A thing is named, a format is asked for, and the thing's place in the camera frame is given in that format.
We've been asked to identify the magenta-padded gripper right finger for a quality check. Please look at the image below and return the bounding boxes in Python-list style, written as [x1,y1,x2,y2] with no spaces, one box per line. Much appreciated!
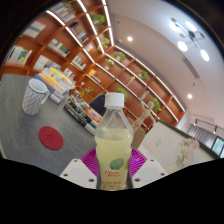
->
[128,148,168,189]

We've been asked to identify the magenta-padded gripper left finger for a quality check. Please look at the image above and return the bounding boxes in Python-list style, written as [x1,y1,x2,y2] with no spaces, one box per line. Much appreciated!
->
[59,148,99,190]

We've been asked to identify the clear bottle with yellow drink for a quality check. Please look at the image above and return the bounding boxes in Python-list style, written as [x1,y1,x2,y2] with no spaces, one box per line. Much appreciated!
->
[94,92,134,191]

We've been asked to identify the white partition with dark top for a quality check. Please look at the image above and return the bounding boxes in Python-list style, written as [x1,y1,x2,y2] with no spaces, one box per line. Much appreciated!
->
[136,120,214,174]

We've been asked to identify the tan chair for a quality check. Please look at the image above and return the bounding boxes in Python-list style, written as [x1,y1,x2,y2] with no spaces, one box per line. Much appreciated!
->
[131,126,146,149]

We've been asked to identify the white vase with flowers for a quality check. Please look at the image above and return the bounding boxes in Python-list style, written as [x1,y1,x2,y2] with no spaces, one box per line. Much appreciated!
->
[176,137,201,164]

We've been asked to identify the round red coaster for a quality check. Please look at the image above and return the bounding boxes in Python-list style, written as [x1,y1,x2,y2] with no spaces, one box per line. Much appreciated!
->
[38,125,64,151]

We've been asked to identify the stack of dark books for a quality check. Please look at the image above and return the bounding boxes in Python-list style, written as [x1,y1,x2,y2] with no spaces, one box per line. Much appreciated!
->
[63,96,103,136]

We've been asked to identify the grey window curtain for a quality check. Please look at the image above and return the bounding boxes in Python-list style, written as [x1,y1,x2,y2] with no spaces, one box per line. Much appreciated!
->
[189,124,218,148]

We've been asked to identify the dark office chair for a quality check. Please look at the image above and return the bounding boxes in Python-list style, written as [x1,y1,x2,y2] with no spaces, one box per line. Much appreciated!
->
[88,93,108,118]

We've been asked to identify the white patterned mug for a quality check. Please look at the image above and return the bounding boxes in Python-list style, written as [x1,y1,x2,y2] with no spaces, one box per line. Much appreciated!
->
[21,78,50,116]

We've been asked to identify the wooden shelf unit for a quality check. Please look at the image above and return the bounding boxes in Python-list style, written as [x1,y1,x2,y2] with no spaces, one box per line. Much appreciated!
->
[0,0,186,131]

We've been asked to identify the black branched ceiling lamp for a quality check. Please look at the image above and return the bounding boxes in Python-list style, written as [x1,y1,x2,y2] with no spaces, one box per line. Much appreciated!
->
[169,17,211,63]

